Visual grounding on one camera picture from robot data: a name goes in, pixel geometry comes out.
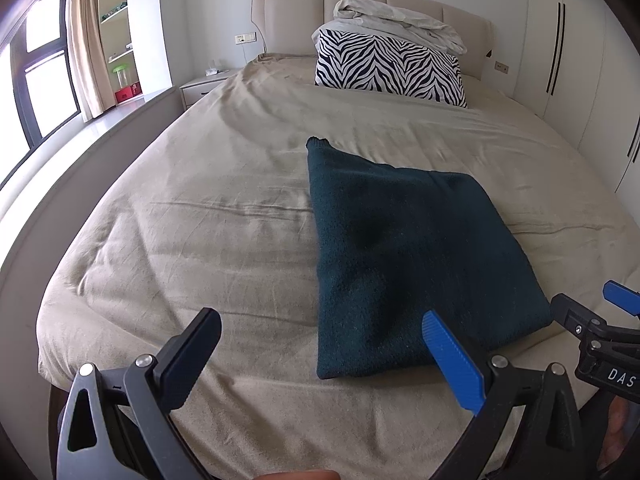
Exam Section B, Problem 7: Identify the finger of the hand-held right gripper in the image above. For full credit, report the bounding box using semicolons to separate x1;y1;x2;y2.
602;280;640;317
549;293;607;337

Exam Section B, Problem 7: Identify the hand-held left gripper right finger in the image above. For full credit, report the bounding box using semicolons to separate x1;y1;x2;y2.
421;309;584;480

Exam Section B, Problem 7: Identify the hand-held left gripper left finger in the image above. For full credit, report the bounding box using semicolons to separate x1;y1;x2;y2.
56;307;223;480

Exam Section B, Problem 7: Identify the dark green knit sweater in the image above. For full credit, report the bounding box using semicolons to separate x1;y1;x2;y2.
305;136;555;381

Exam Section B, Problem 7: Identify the person's right hand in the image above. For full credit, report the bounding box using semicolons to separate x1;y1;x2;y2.
606;396;640;461

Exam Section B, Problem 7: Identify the person's left hand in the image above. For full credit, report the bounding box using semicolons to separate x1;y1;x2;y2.
259;469;342;480

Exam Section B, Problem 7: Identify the bed with beige sheet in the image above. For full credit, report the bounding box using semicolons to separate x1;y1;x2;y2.
35;52;640;480

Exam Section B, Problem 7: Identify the white window ledge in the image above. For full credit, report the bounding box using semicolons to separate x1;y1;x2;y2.
0;85;185;281

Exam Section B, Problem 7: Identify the white wardrobe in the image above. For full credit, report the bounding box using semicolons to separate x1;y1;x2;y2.
514;0;640;197

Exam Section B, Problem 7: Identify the white nightstand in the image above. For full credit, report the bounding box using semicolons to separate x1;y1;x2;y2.
180;67;241;109

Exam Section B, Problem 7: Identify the zebra print pillow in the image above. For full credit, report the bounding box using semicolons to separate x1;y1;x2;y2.
312;22;468;109

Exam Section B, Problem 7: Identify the black framed window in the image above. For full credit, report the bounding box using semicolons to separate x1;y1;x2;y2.
0;0;82;183

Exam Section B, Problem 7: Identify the beige curtain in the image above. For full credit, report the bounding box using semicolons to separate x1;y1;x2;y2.
66;0;117;122

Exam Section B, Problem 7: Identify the white shelf unit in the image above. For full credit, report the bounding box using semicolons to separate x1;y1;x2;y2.
97;0;135;103

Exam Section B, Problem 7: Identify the crumpled white duvet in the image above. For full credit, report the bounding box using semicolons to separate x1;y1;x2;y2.
332;0;469;56

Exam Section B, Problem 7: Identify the beige padded headboard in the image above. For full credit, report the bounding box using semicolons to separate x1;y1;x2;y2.
251;0;496;79

